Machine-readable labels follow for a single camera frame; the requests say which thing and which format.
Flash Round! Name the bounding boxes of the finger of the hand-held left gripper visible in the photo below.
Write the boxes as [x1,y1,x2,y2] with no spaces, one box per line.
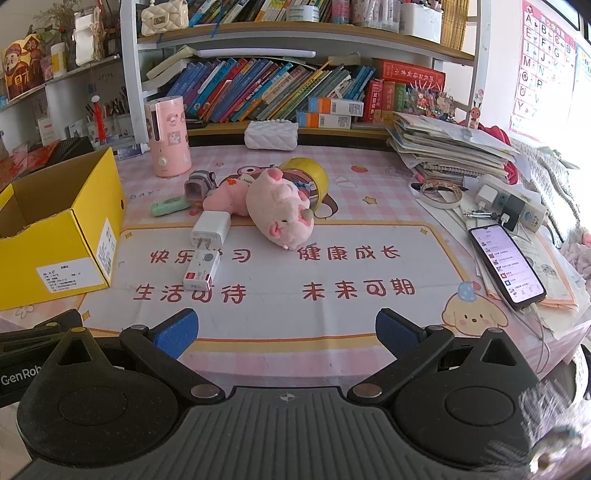
[31,308,84,334]
[0,326,64,356]

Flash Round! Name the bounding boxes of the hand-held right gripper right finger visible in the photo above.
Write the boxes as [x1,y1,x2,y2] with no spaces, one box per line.
[347,307,539,401]

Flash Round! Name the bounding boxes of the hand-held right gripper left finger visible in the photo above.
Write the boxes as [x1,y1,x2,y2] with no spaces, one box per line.
[45,308,224,401]

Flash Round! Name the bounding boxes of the small white red box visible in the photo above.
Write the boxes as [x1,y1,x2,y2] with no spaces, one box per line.
[183,249,222,292]

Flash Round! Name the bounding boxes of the yellow cardboard box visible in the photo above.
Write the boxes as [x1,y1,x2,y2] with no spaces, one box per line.
[0,147,127,313]

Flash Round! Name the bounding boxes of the white charger adapter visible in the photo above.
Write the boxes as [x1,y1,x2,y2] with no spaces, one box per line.
[189,210,232,248]

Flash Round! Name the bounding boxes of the pink paw plush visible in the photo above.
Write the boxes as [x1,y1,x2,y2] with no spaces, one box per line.
[245,167,316,251]

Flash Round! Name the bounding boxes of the yellow tape roll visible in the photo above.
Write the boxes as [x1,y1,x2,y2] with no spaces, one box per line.
[279,157,330,216]

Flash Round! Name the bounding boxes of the printed pink desk mat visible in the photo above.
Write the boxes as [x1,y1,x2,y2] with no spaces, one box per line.
[0,138,578,385]

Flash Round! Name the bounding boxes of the mint green remote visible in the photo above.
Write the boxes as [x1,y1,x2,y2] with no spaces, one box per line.
[151,196,189,218]

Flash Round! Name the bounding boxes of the black smartphone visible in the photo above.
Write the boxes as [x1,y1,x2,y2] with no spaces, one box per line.
[468,222,548,311]

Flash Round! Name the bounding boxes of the red printed papers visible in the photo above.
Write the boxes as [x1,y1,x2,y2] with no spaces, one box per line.
[0,143,61,186]

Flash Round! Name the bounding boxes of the white plug adapter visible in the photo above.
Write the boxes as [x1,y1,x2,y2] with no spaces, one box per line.
[475,185,500,209]

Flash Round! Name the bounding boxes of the printed worksheet paper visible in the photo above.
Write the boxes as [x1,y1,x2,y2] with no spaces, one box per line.
[466,203,581,311]

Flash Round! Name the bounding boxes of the black plug charger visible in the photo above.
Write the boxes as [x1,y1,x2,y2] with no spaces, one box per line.
[501,194,527,232]

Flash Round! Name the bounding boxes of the black bag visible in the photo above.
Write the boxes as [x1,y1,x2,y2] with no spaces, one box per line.
[28,136,96,169]

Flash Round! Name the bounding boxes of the white power strip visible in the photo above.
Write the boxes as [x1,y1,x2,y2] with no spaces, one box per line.
[475,174,548,233]

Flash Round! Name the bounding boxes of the blue white tube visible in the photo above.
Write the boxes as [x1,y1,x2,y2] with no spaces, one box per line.
[115,143,151,160]

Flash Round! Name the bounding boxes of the stack of papers and notebooks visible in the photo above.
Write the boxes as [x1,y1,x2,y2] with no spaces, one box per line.
[385,111,523,186]

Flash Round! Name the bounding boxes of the pink cylindrical humidifier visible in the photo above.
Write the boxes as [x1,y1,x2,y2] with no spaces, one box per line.
[143,95,193,178]

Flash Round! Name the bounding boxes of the pink fluffy cloth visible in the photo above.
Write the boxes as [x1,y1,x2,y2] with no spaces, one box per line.
[560,230,591,283]

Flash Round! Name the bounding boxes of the red tassel ornament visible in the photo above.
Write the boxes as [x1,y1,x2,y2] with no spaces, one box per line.
[89,94,110,140]

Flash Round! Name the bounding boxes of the white quilted pouch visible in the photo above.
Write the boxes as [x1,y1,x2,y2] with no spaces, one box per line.
[243,119,299,151]

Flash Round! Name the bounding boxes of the pencil holders with pencils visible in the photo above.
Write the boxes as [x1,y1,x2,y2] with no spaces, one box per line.
[84,85,131,139]

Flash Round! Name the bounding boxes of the grey knit blanket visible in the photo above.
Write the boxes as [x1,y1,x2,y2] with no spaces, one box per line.
[508,136,591,246]

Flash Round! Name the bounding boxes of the orange white carton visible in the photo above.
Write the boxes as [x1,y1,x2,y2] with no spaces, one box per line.
[308,96,366,116]
[295,111,352,130]

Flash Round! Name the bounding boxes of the small cartoon figure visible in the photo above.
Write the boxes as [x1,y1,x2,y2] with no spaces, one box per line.
[466,91,484,130]

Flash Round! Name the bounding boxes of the colourful paper ornament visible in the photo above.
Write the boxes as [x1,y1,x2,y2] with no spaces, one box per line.
[406,82,456,121]

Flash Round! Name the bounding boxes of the red upright books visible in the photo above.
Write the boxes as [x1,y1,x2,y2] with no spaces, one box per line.
[364,78,407,123]

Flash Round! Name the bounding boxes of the white side shelf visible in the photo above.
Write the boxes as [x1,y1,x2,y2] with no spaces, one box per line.
[0,54,126,154]

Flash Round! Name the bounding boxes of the fortune god figure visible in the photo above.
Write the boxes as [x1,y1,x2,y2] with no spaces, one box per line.
[2,32,47,103]

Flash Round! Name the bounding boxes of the row of leaning books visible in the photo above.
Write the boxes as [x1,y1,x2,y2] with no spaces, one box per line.
[165,57,378,124]

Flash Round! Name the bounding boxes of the red boxed book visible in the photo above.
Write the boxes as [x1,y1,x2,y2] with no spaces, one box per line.
[378,58,447,89]

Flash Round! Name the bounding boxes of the white cup yellow label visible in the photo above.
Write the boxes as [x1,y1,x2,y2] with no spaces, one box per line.
[49,42,69,75]

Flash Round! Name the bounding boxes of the white bookshelf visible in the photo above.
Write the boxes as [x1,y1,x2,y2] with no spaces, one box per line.
[119,0,493,145]

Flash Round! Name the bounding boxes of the cream thick book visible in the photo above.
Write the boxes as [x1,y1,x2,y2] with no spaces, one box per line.
[141,45,193,91]

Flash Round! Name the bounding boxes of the cream cloth bag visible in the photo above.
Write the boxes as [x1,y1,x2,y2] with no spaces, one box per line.
[73,11,110,66]

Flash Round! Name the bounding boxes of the white storage container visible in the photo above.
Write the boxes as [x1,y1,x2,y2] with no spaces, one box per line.
[399,4,444,45]

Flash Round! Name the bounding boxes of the yellow upright books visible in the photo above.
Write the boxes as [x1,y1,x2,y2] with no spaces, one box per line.
[440,0,474,52]

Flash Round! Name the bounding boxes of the cream quilted handbag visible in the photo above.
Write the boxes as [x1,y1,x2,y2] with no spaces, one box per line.
[140,0,190,37]

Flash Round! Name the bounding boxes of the row of patterned containers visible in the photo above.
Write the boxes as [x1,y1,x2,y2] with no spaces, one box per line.
[332,0,402,33]

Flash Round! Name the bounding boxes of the row of shelf books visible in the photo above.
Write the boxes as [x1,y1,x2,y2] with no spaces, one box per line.
[187,0,334,27]

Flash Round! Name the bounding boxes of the white charging cable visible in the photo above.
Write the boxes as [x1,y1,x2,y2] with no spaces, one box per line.
[517,302,556,371]

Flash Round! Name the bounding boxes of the grey toy camera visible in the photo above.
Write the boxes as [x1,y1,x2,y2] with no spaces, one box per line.
[184,169,214,203]

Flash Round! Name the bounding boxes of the alphabet wall poster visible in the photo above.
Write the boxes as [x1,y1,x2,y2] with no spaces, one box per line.
[510,0,581,145]

